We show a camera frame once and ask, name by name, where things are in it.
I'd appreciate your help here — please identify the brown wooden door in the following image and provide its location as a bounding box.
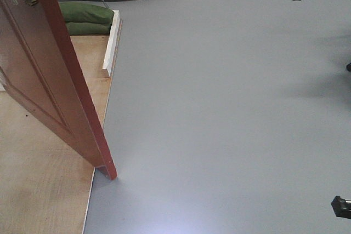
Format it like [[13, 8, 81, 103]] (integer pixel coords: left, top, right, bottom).
[[1, 0, 117, 179]]

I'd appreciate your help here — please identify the black robot part corner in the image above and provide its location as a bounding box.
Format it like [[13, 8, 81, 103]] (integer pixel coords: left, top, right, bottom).
[[331, 196, 351, 219]]

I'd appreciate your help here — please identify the lower green sandbag far left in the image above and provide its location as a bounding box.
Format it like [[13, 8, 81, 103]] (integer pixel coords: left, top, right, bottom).
[[66, 22, 111, 36]]

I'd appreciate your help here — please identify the green sandbag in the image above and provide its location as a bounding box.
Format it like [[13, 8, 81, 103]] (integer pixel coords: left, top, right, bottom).
[[66, 22, 111, 36], [59, 2, 114, 24]]

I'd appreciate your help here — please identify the upper green sandbag far left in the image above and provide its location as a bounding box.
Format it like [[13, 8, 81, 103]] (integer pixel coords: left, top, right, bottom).
[[59, 2, 114, 24]]

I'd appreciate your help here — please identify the left plywood platform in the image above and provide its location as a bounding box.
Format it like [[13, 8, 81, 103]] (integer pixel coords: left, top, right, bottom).
[[0, 20, 123, 234]]

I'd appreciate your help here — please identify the white far edge rail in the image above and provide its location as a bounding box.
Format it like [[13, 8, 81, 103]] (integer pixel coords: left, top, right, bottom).
[[102, 10, 122, 78]]

